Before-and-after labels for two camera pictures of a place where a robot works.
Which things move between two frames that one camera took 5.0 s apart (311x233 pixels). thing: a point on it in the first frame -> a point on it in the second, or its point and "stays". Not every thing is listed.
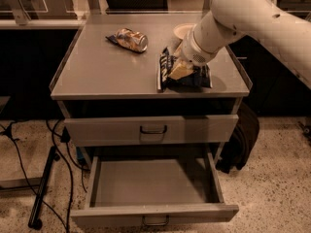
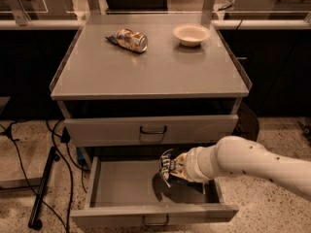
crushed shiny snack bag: [133, 41] stays
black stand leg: [35, 222] stays
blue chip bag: [201, 76] -> [166, 166]
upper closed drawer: [131, 130] stays
